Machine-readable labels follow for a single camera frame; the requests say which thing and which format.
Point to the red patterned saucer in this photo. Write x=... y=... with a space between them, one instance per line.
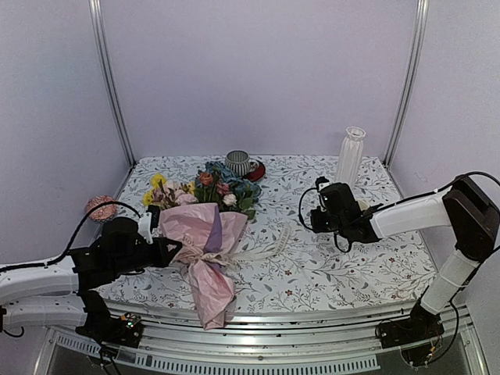
x=257 y=171

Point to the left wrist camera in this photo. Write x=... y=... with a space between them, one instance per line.
x=148 y=222

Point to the aluminium front rail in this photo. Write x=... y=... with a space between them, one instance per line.
x=317 y=342

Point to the cream ceramic mug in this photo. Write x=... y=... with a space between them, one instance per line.
x=363 y=206

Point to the pink paper flower bouquet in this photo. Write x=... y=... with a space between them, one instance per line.
x=212 y=211

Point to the metal frame post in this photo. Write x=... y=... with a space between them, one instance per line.
x=419 y=30
x=98 y=25

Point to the left metal frame post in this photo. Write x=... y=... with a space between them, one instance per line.
x=98 y=25

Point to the pink patterned bowl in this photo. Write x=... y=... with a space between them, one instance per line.
x=101 y=208

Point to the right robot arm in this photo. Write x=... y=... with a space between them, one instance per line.
x=460 y=210

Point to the striped ceramic cup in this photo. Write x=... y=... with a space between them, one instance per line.
x=238 y=162

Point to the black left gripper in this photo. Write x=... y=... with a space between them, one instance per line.
x=164 y=258

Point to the floral tablecloth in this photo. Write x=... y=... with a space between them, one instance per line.
x=310 y=274

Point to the right metal frame post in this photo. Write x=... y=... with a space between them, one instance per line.
x=419 y=30

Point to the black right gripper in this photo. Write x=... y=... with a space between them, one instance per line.
x=317 y=226

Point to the cream printed ribbon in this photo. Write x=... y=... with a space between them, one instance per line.
x=191 y=252

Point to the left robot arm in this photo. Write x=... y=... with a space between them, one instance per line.
x=64 y=292

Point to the white ribbed vase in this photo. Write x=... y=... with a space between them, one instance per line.
x=350 y=156

